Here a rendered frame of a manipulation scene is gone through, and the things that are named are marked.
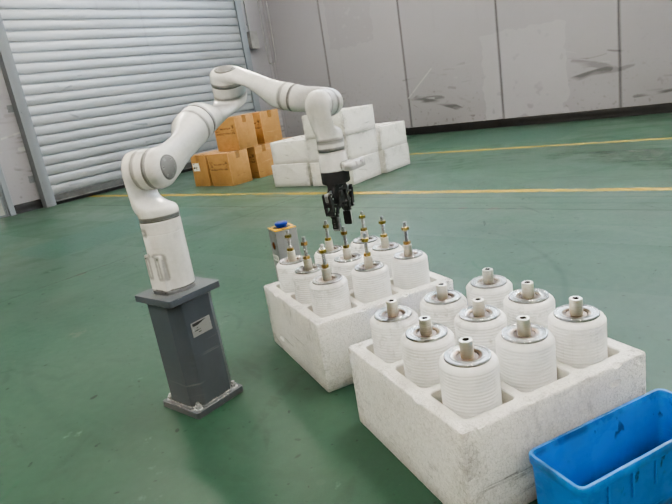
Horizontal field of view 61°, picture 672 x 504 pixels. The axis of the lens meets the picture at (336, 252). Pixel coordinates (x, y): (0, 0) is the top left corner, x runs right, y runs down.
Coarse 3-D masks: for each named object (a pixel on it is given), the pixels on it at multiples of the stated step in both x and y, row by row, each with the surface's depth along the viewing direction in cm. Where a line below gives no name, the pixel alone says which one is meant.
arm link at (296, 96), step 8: (296, 88) 144; (304, 88) 145; (312, 88) 146; (320, 88) 146; (328, 88) 144; (288, 96) 144; (296, 96) 144; (304, 96) 145; (336, 96) 142; (288, 104) 145; (296, 104) 145; (304, 104) 146; (336, 104) 142; (336, 112) 144
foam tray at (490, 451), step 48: (384, 384) 106; (576, 384) 92; (624, 384) 97; (384, 432) 112; (432, 432) 92; (480, 432) 85; (528, 432) 90; (432, 480) 97; (480, 480) 87; (528, 480) 92
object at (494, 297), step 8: (472, 288) 120; (496, 288) 117; (504, 288) 118; (512, 288) 120; (472, 296) 120; (480, 296) 118; (488, 296) 117; (496, 296) 117; (504, 296) 118; (488, 304) 118; (496, 304) 118
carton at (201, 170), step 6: (216, 150) 561; (192, 156) 546; (198, 156) 539; (204, 156) 533; (192, 162) 549; (198, 162) 542; (204, 162) 536; (198, 168) 545; (204, 168) 539; (198, 174) 548; (204, 174) 542; (210, 174) 540; (198, 180) 551; (204, 180) 545; (210, 180) 540
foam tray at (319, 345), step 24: (264, 288) 166; (432, 288) 145; (288, 312) 150; (312, 312) 140; (360, 312) 137; (288, 336) 156; (312, 336) 137; (336, 336) 135; (360, 336) 138; (312, 360) 142; (336, 360) 136; (336, 384) 137
